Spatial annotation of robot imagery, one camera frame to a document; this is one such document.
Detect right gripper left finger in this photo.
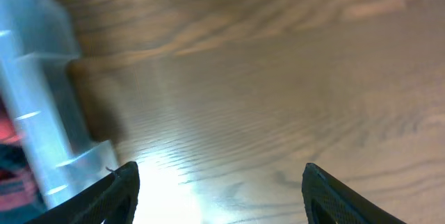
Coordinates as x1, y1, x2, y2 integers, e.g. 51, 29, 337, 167
26, 161, 140, 224

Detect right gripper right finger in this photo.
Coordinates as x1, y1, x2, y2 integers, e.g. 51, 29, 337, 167
302, 163, 405, 224

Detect red navy plaid shirt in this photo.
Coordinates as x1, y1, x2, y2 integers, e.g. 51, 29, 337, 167
1, 104, 47, 224

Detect clear plastic storage bin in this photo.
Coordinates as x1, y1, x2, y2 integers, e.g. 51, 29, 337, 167
1, 0, 118, 208

